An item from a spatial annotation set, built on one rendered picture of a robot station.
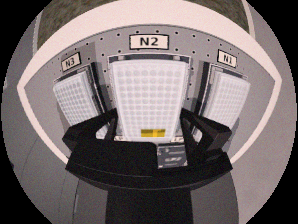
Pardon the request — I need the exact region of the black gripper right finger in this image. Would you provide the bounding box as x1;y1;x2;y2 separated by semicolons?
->
179;108;232;165

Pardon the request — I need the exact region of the dark grey rectangular lid park plate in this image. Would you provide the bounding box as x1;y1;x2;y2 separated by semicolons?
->
157;143;187;168

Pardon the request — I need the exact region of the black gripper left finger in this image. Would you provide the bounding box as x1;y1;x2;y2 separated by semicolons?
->
66;108;118;140

